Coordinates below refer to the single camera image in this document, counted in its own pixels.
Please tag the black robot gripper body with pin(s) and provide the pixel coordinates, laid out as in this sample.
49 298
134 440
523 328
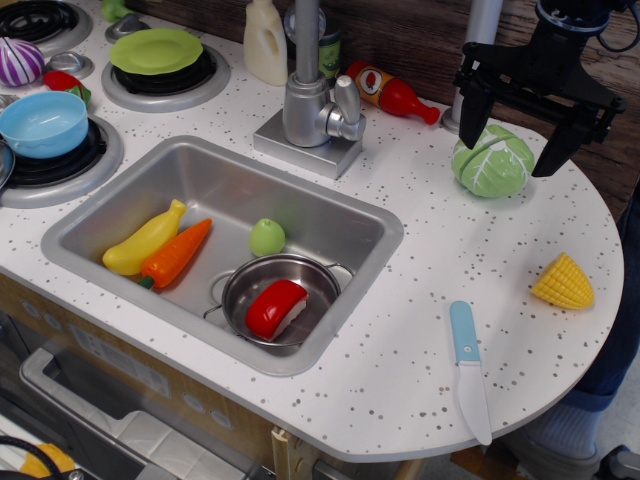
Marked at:
545 78

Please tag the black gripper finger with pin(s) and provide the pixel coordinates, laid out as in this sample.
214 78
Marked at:
567 138
477 105

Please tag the red white toy sushi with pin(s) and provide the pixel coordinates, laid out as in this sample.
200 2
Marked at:
275 309

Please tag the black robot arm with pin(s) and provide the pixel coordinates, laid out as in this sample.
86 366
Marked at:
578 9

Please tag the small silver metal pan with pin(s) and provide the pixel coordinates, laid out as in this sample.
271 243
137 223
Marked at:
242 286

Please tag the green toy cabbage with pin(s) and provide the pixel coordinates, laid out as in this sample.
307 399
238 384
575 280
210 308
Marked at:
499 164

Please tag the red toy ketchup bottle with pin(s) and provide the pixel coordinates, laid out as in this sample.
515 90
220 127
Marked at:
389 93

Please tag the yellow toy corn piece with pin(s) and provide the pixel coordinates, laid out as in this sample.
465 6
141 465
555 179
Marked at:
564 284

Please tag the grey toy faucet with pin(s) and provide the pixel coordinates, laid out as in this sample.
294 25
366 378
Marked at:
319 129

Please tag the green labelled toy can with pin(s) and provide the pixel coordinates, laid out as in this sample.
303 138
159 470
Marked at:
329 56

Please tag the cream toy detergent bottle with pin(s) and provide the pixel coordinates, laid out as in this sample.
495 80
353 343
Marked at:
264 43

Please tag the silver metal sink basin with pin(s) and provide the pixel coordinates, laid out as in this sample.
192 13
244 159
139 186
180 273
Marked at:
351 241

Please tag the blue white toy knife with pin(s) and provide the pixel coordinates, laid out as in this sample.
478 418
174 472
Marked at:
470 390

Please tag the right rear stove burner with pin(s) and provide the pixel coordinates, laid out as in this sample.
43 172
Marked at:
174 92

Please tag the stove burner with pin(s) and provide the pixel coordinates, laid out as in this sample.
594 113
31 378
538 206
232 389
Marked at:
174 92
43 183
53 26

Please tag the green toy plate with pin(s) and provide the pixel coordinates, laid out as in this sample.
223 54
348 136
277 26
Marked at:
156 51

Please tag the orange toy carrot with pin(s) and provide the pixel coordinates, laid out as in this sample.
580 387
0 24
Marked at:
166 264

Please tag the grey stove knob far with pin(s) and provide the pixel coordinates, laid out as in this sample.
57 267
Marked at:
127 25

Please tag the grey stove knob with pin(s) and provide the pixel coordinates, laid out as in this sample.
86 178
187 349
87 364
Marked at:
72 63
127 25

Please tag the green toy vegetable top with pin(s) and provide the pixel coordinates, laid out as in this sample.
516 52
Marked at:
114 10

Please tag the yellow toy banana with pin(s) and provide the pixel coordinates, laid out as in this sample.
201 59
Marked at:
127 257

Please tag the grey stove knob near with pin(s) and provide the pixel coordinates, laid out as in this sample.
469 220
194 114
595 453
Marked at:
72 63

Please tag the red toy strawberry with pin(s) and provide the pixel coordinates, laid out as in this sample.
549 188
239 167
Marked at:
64 82

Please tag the front stove burner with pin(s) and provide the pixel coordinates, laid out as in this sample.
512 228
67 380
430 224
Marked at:
43 183

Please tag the left rear stove burner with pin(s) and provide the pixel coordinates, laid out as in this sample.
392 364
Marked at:
53 26

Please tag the blue toy bowl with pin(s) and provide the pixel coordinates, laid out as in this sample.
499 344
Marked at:
45 125

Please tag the purple white toy onion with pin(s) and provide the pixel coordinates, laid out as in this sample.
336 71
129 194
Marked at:
22 62

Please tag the grey oven door handle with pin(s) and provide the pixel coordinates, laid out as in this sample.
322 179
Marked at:
110 446

